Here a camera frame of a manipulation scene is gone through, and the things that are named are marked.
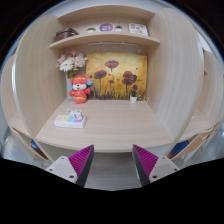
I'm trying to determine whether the small white shelf bowl plant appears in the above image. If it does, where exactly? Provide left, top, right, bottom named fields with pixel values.
left=86, top=27, right=96, bottom=33

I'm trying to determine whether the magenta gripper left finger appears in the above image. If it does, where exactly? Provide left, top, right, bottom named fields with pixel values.
left=47, top=145, right=94, bottom=187

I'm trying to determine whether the small white potted plant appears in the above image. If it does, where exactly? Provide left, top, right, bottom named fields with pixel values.
left=130, top=85, right=138, bottom=103

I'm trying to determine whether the purple round number sign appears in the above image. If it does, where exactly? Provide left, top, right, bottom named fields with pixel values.
left=99, top=23, right=113, bottom=32

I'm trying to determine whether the brown box on shelf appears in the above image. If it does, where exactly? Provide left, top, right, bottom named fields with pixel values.
left=55, top=28, right=78, bottom=41

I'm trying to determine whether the pink white flower bouquet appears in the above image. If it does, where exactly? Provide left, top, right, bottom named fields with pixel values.
left=57, top=50, right=88, bottom=79

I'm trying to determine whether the yellow poppy painting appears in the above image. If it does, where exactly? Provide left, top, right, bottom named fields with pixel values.
left=86, top=52, right=148, bottom=100

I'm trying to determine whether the light wood desk hutch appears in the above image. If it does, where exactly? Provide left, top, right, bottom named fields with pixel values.
left=1, top=2, right=224, bottom=160

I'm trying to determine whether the small green shelf plant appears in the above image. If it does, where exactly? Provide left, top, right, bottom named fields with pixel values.
left=115, top=24, right=123, bottom=32

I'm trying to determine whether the red plush doll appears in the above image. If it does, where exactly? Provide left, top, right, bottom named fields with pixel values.
left=68, top=75, right=93, bottom=104

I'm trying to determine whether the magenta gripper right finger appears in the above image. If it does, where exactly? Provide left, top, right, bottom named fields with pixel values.
left=132, top=145, right=179, bottom=186

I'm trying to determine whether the light blue vase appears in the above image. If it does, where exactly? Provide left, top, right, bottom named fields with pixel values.
left=67, top=78, right=74, bottom=101

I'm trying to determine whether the white framed calendar card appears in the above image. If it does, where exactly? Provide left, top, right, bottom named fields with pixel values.
left=129, top=23, right=148, bottom=36

